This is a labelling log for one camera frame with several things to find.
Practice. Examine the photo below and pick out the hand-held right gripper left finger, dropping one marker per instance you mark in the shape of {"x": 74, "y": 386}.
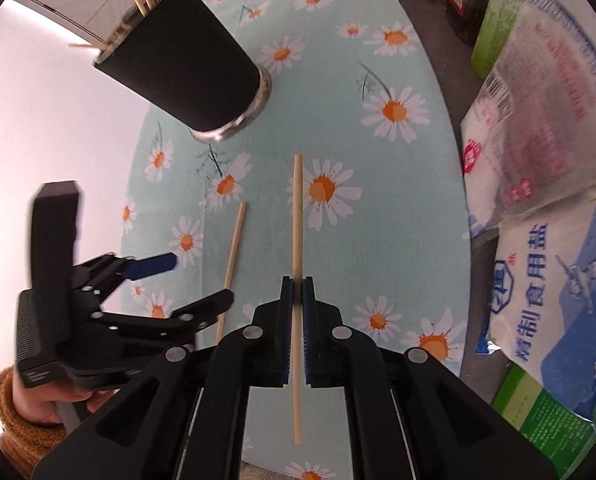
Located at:
{"x": 288, "y": 320}

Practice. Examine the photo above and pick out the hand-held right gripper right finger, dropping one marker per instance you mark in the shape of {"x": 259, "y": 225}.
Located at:
{"x": 308, "y": 320}

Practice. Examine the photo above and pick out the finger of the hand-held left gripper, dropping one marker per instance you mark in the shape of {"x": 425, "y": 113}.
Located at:
{"x": 207, "y": 307}
{"x": 152, "y": 265}

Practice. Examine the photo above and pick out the black cylindrical chopstick holder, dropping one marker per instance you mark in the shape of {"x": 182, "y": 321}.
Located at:
{"x": 177, "y": 55}

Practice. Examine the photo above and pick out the person's left forearm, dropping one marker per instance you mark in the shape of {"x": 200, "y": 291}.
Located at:
{"x": 22, "y": 445}

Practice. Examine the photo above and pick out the person's left hand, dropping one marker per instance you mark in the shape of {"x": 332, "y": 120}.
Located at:
{"x": 37, "y": 405}

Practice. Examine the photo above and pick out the daisy print tablecloth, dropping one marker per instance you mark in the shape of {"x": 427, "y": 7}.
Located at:
{"x": 368, "y": 200}

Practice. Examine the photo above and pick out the white and blue salt bag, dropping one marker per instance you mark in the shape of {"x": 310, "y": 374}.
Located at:
{"x": 543, "y": 320}

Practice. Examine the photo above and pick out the green box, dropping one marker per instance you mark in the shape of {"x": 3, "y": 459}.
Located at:
{"x": 543, "y": 420}

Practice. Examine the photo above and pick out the clear bag with red label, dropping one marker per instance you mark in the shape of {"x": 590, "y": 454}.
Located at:
{"x": 538, "y": 125}

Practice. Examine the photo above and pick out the green packet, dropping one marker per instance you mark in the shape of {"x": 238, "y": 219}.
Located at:
{"x": 498, "y": 25}

